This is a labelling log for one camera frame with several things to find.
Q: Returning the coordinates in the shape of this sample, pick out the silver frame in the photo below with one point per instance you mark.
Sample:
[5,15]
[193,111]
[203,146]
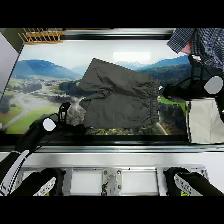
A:
[113,156]

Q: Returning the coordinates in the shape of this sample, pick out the pale grey garment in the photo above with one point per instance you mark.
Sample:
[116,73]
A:
[202,121]

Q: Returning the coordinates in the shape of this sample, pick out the dark grey garment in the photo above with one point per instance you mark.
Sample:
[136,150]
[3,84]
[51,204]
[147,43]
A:
[123,96]

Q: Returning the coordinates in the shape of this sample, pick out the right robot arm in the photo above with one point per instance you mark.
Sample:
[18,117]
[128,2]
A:
[201,85]

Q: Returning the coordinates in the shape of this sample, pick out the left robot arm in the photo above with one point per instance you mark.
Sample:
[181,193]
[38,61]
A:
[31,135]

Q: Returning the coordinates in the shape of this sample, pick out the checked shirt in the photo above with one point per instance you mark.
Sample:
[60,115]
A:
[208,41]

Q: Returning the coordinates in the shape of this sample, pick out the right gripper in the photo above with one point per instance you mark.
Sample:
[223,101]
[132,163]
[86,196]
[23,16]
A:
[172,91]

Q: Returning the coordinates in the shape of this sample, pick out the brown clothes hanger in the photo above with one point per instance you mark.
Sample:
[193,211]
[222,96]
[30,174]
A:
[41,35]

